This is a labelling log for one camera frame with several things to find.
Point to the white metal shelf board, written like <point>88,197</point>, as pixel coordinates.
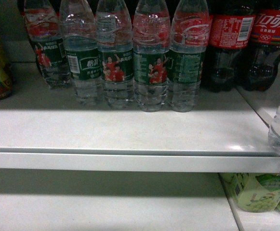
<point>42,128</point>

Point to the cola bottle red label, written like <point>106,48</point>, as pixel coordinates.
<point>230,32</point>
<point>260,60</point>

